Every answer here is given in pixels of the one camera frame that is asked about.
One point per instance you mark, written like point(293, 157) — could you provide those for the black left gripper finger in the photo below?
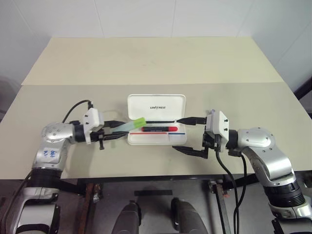
point(114, 136)
point(114, 123)

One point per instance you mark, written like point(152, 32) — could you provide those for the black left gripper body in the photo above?
point(97, 136)

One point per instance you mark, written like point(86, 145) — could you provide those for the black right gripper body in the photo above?
point(209, 141)

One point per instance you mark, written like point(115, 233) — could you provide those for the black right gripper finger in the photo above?
point(192, 121)
point(192, 151)

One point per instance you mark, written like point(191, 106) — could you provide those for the marker with green cap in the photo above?
point(140, 121)

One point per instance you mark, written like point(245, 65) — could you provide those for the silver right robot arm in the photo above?
point(258, 141)

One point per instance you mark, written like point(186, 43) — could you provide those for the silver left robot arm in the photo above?
point(56, 132)

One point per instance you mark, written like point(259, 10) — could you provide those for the red marker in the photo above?
point(161, 129)

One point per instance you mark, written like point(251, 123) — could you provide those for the white Unitree pencil case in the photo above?
point(157, 107)

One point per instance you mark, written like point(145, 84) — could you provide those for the black tape strip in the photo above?
point(153, 192)

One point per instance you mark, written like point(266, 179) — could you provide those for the black table leg with rust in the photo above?
point(221, 207)

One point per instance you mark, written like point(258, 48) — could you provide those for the dark rounded shape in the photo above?
point(128, 217)
point(187, 217)

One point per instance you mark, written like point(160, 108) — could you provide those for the rusty metal table leg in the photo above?
point(89, 204)

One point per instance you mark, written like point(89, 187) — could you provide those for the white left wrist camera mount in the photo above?
point(92, 118)

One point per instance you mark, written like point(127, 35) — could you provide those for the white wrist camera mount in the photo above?
point(92, 118)
point(220, 124)

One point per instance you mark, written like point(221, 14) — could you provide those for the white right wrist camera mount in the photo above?
point(220, 124)

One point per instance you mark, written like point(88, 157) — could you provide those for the black metal frame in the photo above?
point(304, 92)

